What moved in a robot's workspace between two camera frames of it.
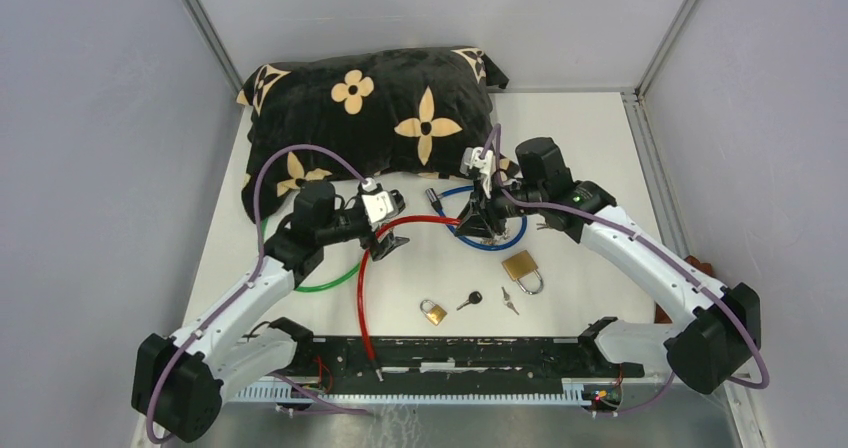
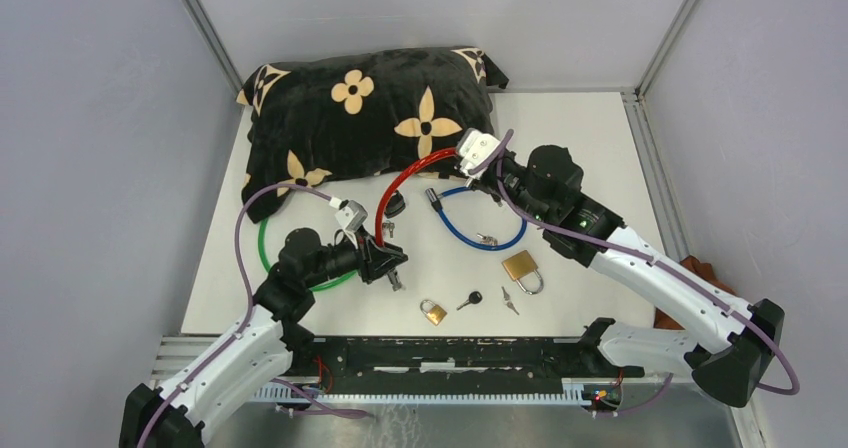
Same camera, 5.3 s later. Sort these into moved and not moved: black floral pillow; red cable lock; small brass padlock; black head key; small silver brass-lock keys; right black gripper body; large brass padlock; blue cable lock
Moved: red cable lock; right black gripper body
Not moved: black floral pillow; black head key; blue cable lock; large brass padlock; small brass padlock; small silver brass-lock keys
